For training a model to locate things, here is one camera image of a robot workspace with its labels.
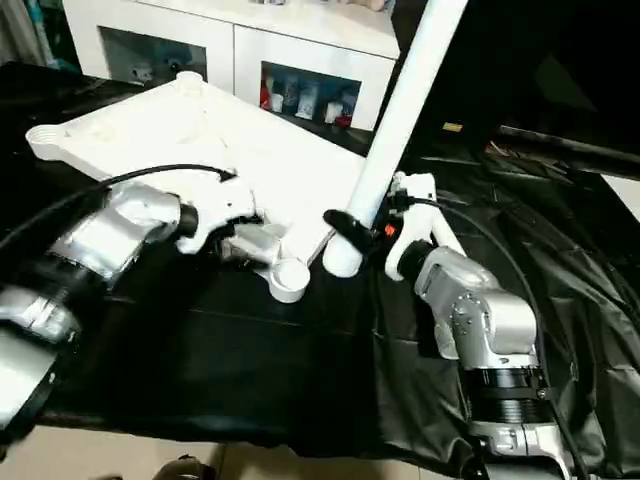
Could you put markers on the long black bar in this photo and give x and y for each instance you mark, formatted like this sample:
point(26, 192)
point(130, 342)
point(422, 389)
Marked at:
point(570, 147)

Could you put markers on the small white bottle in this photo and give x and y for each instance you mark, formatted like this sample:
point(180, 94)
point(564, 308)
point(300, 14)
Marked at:
point(332, 111)
point(275, 102)
point(306, 102)

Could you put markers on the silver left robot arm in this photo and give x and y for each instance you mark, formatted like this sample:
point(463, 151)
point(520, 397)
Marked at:
point(100, 235)

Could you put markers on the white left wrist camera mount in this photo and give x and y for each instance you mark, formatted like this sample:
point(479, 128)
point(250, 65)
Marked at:
point(225, 200)

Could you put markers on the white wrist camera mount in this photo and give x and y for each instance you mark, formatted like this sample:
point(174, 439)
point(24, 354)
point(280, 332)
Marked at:
point(225, 200)
point(420, 215)

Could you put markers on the white flat panel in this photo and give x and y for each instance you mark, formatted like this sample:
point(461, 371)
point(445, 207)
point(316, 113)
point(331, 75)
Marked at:
point(625, 197)

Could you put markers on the white plastic table leg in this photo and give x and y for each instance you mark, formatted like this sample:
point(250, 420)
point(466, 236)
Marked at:
point(447, 235)
point(400, 100)

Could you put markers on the black table mat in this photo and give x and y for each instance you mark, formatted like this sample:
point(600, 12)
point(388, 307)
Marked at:
point(225, 375)

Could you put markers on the white plastic table top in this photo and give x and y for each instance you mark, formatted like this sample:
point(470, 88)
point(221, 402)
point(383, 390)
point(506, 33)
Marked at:
point(175, 130)

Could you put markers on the small yellow label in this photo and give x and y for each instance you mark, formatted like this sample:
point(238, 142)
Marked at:
point(453, 126)

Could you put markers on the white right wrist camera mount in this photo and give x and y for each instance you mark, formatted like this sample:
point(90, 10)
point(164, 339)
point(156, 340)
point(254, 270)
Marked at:
point(420, 215)

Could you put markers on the white glass-door cabinet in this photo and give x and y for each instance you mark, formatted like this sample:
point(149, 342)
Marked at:
point(240, 45)

